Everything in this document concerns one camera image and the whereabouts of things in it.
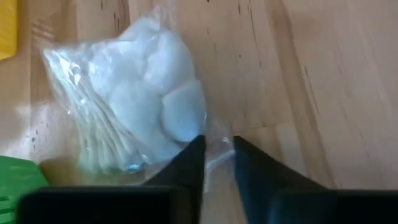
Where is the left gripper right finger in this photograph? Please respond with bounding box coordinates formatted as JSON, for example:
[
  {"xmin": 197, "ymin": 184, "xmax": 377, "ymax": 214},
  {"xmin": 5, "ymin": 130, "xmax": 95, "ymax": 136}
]
[{"xmin": 233, "ymin": 136, "xmax": 398, "ymax": 224}]

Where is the green plastic basket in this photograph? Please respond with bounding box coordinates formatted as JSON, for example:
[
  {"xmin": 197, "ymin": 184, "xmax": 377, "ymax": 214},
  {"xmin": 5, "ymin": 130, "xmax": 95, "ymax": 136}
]
[{"xmin": 0, "ymin": 155, "xmax": 49, "ymax": 224}]

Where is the cotton pads and swabs bag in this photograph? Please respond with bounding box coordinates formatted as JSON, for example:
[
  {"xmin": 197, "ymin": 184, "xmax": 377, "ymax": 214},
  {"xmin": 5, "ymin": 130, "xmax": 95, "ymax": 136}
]
[{"xmin": 42, "ymin": 4, "xmax": 236, "ymax": 194}]

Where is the yellow plastic basket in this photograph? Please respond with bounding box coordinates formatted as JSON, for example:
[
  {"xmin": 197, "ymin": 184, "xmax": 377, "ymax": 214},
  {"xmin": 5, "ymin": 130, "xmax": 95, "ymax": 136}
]
[{"xmin": 0, "ymin": 0, "xmax": 18, "ymax": 62}]

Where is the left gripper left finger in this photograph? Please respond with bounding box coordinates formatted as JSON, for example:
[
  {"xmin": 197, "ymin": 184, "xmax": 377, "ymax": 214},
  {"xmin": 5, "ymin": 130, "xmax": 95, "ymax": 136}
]
[{"xmin": 15, "ymin": 135, "xmax": 206, "ymax": 224}]

